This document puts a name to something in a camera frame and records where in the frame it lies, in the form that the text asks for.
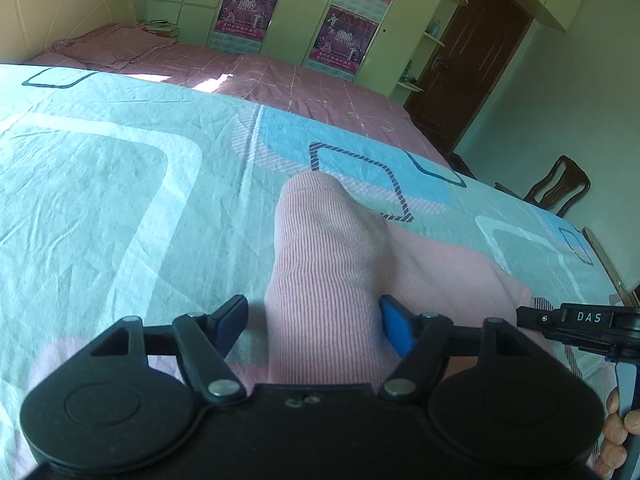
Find wooden bed frame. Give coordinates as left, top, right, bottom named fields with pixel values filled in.
left=581, top=226, right=640, bottom=307

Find stack of books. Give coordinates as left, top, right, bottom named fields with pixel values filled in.
left=135, top=18, right=181, bottom=41

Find pale green wardrobe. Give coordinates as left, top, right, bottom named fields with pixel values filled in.
left=145, top=0, right=457, bottom=92

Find cream wooden headboard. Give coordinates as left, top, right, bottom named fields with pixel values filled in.
left=0, top=0, right=127, bottom=59

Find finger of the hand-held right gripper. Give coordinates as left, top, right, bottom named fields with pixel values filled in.
left=515, top=305, right=562, bottom=333

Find dark wooden chair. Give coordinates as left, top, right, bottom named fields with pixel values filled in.
left=494, top=155, right=592, bottom=219

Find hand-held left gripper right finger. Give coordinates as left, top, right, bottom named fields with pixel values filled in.
left=379, top=295, right=538, bottom=403

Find patterned light blue bed sheet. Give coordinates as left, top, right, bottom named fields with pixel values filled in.
left=0, top=62, right=632, bottom=466

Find pink knit shirt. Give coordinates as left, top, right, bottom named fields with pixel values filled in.
left=264, top=172, right=586, bottom=392

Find person's right hand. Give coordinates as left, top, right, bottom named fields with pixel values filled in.
left=596, top=390, right=640, bottom=480

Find pink checked bed cover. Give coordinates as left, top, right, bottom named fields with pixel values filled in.
left=22, top=24, right=477, bottom=181

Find white corner shelves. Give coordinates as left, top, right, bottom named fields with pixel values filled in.
left=392, top=0, right=467, bottom=94

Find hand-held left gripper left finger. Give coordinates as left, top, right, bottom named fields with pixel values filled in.
left=87, top=295, right=249, bottom=406

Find dark brown wooden door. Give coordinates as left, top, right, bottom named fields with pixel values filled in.
left=404, top=0, right=534, bottom=157

